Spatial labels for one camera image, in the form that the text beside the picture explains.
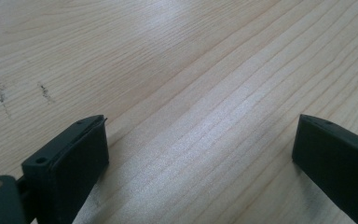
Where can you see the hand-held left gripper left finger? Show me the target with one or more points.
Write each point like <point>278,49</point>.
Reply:
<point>68,161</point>

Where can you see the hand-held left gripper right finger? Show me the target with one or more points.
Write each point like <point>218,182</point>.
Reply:
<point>338,158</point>

